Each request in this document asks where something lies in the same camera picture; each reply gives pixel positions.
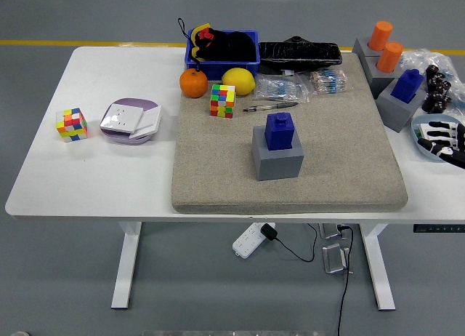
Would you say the blue plastic bin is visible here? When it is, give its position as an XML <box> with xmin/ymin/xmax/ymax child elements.
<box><xmin>184</xmin><ymin>29</ymin><xmax>261</xmax><ymax>79</ymax></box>

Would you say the orange fruit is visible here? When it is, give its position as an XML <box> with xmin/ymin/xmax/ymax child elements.
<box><xmin>179</xmin><ymin>68</ymin><xmax>209</xmax><ymax>99</ymax></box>

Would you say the white power strip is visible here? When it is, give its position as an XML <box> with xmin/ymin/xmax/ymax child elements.
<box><xmin>232</xmin><ymin>222</ymin><xmax>276</xmax><ymax>260</ymax></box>

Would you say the white wall socket panel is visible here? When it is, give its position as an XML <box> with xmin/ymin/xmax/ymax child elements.
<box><xmin>100</xmin><ymin>103</ymin><xmax>145</xmax><ymax>135</ymax></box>

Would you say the clear metal bracket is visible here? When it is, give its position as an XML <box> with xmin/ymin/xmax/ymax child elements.
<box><xmin>318</xmin><ymin>223</ymin><xmax>348</xmax><ymax>240</ymax></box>
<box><xmin>321</xmin><ymin>242</ymin><xmax>352</xmax><ymax>276</ymax></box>

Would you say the black plug adapter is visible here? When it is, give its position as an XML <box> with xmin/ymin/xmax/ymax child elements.
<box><xmin>260</xmin><ymin>223</ymin><xmax>279</xmax><ymax>241</ymax></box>

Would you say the light blue plate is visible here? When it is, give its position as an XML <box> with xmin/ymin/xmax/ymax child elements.
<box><xmin>410</xmin><ymin>113</ymin><xmax>465</xmax><ymax>163</ymax></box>

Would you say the clear bag of resistors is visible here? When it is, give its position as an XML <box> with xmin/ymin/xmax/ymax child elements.
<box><xmin>253</xmin><ymin>73</ymin><xmax>310</xmax><ymax>103</ymax></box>
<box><xmin>304</xmin><ymin>69</ymin><xmax>350</xmax><ymax>96</ymax></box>

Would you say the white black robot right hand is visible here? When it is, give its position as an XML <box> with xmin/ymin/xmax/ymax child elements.
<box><xmin>413</xmin><ymin>120</ymin><xmax>465</xmax><ymax>170</ymax></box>

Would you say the yellow lemon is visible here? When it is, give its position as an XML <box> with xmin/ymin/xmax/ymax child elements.
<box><xmin>221</xmin><ymin>67</ymin><xmax>256</xmax><ymax>96</ymax></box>

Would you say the orange cylinder seal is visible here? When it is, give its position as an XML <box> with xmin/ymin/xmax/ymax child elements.
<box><xmin>368</xmin><ymin>20</ymin><xmax>394</xmax><ymax>52</ymax></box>
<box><xmin>376</xmin><ymin>41</ymin><xmax>404</xmax><ymax>73</ymax></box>

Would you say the black table control panel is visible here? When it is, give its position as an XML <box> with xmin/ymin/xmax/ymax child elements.
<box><xmin>413</xmin><ymin>224</ymin><xmax>465</xmax><ymax>234</ymax></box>

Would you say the blue square seal stamp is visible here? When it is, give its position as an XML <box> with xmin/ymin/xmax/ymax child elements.
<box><xmin>264</xmin><ymin>112</ymin><xmax>295</xmax><ymax>151</ymax></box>
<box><xmin>390</xmin><ymin>68</ymin><xmax>425</xmax><ymax>104</ymax></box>

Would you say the grey seal holder block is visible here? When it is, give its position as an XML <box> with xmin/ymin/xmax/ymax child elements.
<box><xmin>375</xmin><ymin>77</ymin><xmax>426</xmax><ymax>134</ymax></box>
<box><xmin>251</xmin><ymin>125</ymin><xmax>305</xmax><ymax>182</ymax></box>
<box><xmin>359</xmin><ymin>53</ymin><xmax>405</xmax><ymax>100</ymax></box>
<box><xmin>351</xmin><ymin>36</ymin><xmax>386</xmax><ymax>60</ymax></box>

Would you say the clear ballpoint pen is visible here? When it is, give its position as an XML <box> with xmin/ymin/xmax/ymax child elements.
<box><xmin>242</xmin><ymin>100</ymin><xmax>299</xmax><ymax>113</ymax></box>

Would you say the black strap cord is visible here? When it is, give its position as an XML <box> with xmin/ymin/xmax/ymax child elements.
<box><xmin>177</xmin><ymin>17</ymin><xmax>203</xmax><ymax>73</ymax></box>

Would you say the white table leg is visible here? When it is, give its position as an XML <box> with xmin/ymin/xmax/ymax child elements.
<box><xmin>110</xmin><ymin>222</ymin><xmax>142</xmax><ymax>310</ymax></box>
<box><xmin>359</xmin><ymin>223</ymin><xmax>396</xmax><ymax>311</ymax></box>

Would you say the white switch panel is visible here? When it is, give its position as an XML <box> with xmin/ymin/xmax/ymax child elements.
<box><xmin>129</xmin><ymin>105</ymin><xmax>163</xmax><ymax>140</ymax></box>

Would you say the colourful puzzle cube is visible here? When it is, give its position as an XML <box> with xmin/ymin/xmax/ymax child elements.
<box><xmin>55</xmin><ymin>107</ymin><xmax>89</xmax><ymax>143</ymax></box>
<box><xmin>209</xmin><ymin>83</ymin><xmax>237</xmax><ymax>119</ymax></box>

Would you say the thin black adapter cable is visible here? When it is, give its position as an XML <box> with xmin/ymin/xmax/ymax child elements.
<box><xmin>274</xmin><ymin>223</ymin><xmax>318</xmax><ymax>263</ymax></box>

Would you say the crumpled clear plastic bag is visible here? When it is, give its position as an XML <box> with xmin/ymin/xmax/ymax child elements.
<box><xmin>399</xmin><ymin>47</ymin><xmax>465</xmax><ymax>117</ymax></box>

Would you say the grey-brown padded mat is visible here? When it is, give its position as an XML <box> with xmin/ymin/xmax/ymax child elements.
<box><xmin>170</xmin><ymin>52</ymin><xmax>408</xmax><ymax>215</ymax></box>

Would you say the black power cable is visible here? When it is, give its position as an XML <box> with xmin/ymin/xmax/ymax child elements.
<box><xmin>336</xmin><ymin>223</ymin><xmax>355</xmax><ymax>336</ymax></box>

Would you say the black plastic-wrapped bar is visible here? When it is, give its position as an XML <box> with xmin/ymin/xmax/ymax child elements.
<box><xmin>257</xmin><ymin>35</ymin><xmax>343</xmax><ymax>74</ymax></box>

